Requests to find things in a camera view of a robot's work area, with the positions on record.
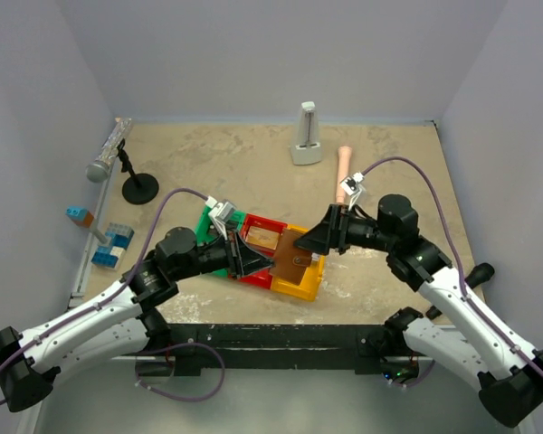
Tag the black microphone stand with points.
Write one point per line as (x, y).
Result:
(139, 188)

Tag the green plastic bin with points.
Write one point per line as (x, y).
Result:
(206, 232)

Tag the pink toy microphone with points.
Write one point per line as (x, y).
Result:
(344, 156)

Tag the cards in red bin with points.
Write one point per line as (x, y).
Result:
(263, 238)

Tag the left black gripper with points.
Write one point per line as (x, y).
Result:
(231, 257)

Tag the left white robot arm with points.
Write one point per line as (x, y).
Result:
(31, 360)

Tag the red plastic bin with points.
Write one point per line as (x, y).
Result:
(262, 279)

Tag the silver glitter microphone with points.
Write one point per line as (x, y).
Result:
(99, 169)

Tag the yellow plastic bin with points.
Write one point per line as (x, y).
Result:
(309, 286)

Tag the blue orange toy block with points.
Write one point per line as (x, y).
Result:
(80, 216)

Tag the white metronome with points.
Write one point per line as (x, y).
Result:
(305, 145)

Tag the brown leather card holder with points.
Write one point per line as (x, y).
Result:
(289, 261)

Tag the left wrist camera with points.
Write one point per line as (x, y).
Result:
(220, 213)

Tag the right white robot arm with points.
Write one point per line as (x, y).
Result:
(504, 369)

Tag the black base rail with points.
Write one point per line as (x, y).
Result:
(362, 349)

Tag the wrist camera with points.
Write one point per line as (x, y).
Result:
(352, 188)
(220, 213)

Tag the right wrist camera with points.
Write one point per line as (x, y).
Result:
(352, 188)

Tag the blue toy brick stack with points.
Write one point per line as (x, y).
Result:
(110, 255)

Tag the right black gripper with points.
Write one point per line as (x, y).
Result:
(336, 229)

